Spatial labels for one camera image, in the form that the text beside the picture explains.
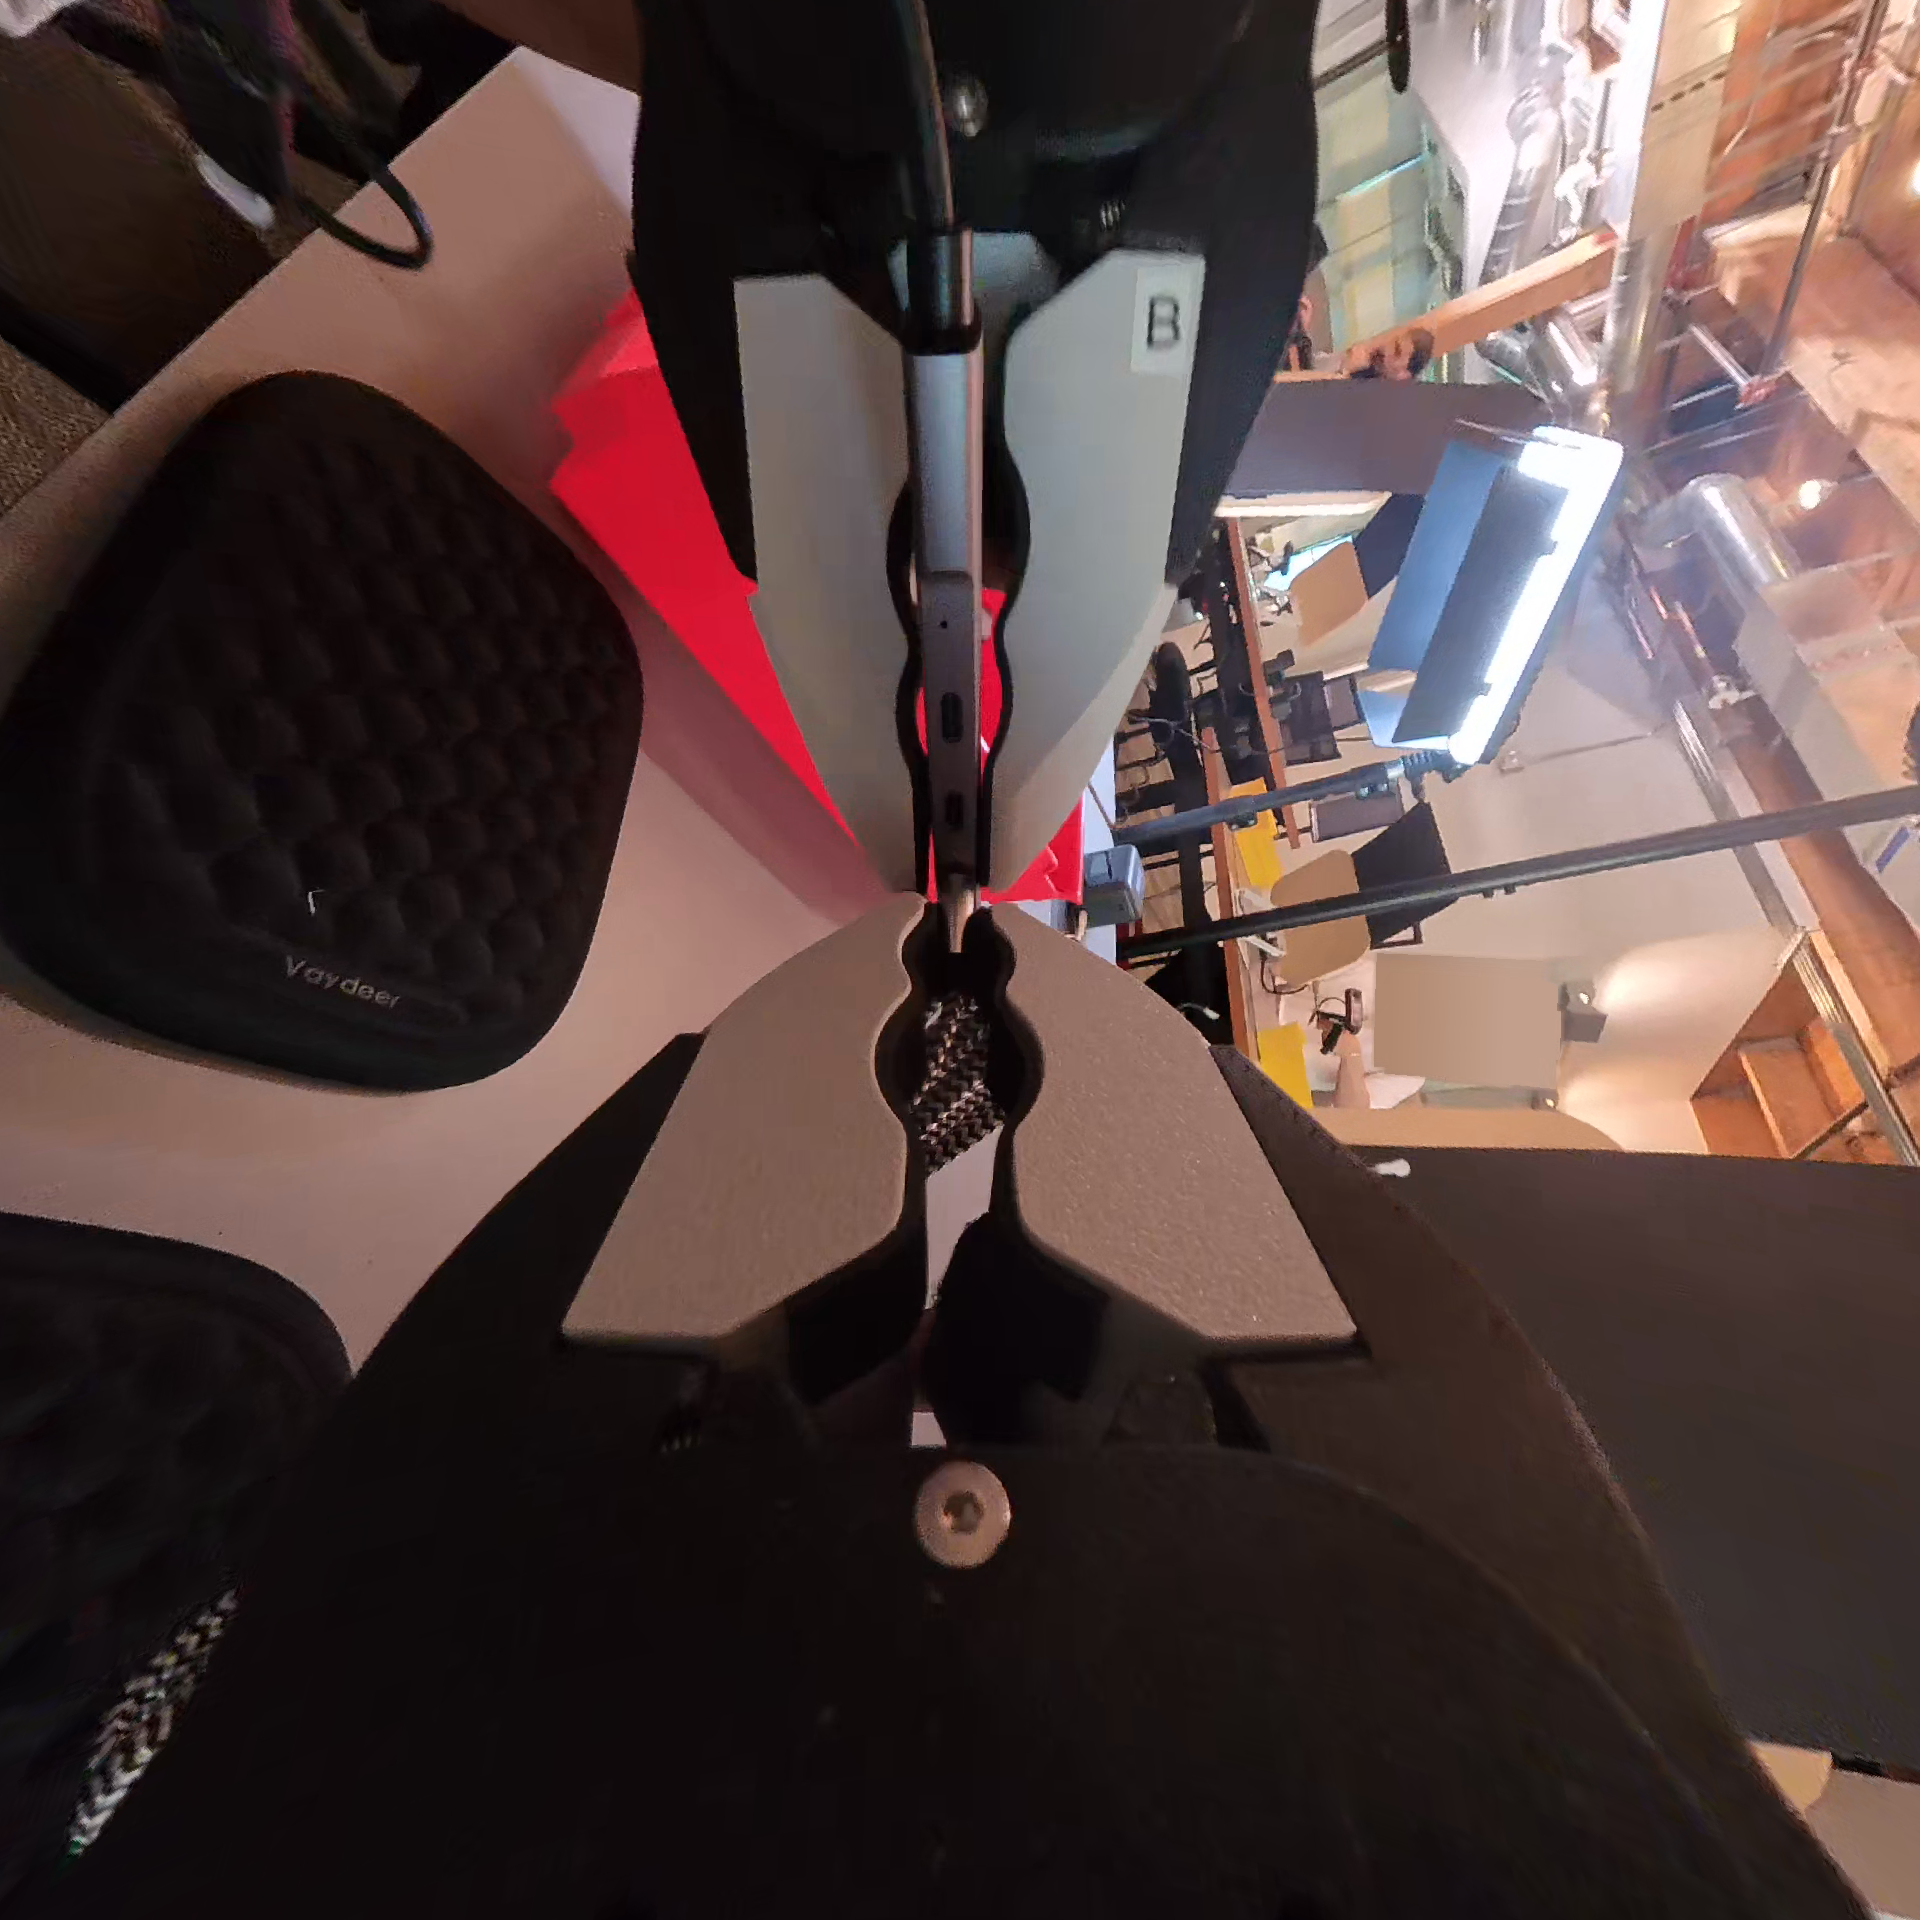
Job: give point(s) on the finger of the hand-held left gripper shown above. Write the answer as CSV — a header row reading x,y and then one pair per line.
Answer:
x,y
1096,523
823,482

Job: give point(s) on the yellow bin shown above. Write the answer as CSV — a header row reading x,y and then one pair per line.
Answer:
x,y
1283,1063
1266,856

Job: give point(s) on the red bin with black divider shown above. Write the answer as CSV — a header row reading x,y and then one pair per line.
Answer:
x,y
662,496

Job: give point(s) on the grey metal usb hub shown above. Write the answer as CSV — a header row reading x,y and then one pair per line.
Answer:
x,y
949,674

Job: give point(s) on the studio light panel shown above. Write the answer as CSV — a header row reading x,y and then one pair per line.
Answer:
x,y
1483,602

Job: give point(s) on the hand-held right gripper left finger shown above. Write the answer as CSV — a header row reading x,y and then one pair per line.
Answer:
x,y
751,1156

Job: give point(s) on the small dark grey box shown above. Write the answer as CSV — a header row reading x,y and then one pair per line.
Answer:
x,y
1113,884

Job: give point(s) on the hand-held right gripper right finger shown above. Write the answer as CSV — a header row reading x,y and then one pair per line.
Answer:
x,y
1171,1183

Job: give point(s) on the black light stand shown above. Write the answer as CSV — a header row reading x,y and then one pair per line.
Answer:
x,y
1501,874

